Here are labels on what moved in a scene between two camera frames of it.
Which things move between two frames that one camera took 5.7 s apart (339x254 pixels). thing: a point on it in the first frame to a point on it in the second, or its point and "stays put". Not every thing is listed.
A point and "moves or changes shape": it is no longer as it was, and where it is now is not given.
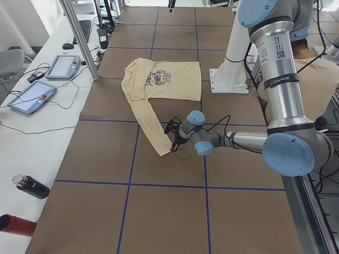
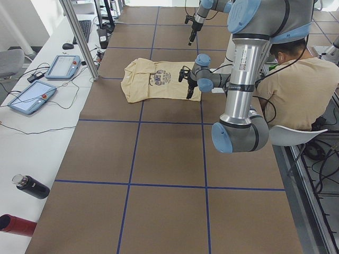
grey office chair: [11, 61] stays put
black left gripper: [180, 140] to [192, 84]
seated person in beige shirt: [319, 80] stays put
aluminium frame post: [78, 33] stays put
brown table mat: [114, 194] stays put
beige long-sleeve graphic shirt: [143, 79] moves or changes shape
